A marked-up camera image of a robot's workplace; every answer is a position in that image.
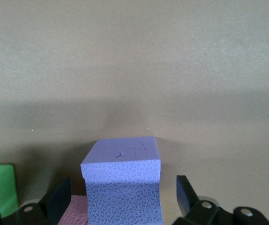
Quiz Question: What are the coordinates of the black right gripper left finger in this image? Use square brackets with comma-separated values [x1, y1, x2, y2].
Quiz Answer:
[0, 176, 71, 225]

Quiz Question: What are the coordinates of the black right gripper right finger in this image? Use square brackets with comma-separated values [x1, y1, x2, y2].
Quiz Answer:
[176, 175, 269, 225]

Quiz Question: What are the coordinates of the pink foam cube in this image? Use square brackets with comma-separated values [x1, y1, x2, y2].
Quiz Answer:
[59, 195, 90, 225]

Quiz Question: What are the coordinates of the purple foam cube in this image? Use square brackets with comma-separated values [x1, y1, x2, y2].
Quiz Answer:
[80, 135, 164, 225]

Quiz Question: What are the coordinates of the brown table cover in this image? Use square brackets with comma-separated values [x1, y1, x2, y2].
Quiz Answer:
[0, 0, 269, 225]

